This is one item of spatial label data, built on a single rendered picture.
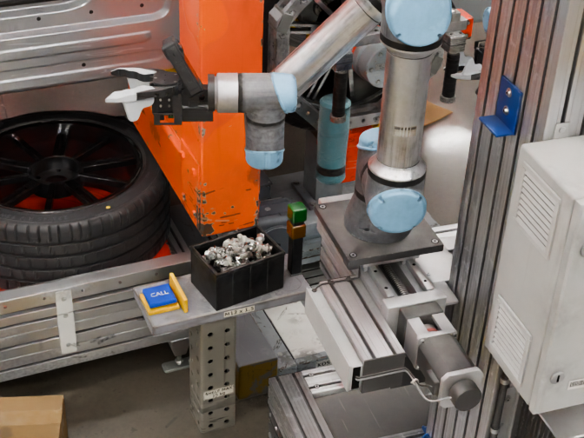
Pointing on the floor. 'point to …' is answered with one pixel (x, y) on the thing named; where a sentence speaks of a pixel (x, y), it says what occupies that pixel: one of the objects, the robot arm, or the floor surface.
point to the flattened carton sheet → (434, 113)
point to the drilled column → (213, 374)
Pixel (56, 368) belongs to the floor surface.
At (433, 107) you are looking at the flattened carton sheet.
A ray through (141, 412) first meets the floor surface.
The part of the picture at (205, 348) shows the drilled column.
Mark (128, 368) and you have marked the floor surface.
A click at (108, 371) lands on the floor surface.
